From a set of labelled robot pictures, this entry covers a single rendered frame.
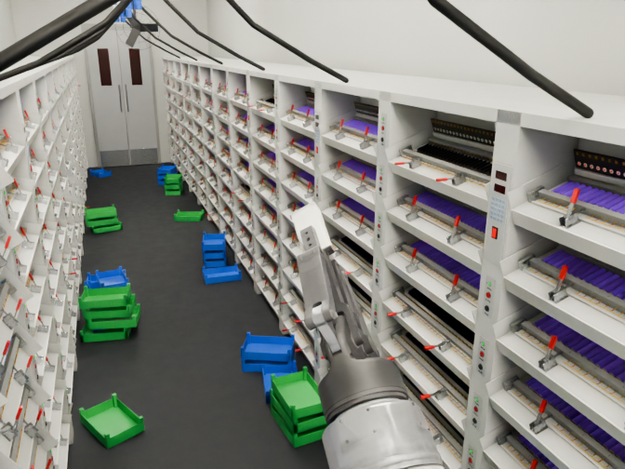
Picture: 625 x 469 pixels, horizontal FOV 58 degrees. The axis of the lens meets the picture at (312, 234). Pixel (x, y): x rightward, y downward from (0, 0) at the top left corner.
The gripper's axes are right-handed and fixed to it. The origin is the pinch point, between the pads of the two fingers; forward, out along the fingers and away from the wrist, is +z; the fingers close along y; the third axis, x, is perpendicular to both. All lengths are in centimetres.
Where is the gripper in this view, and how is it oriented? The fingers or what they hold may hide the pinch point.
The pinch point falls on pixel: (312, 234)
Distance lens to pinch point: 60.5
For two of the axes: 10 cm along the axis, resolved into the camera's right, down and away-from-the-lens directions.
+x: -8.7, 4.4, 2.2
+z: -2.4, -7.7, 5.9
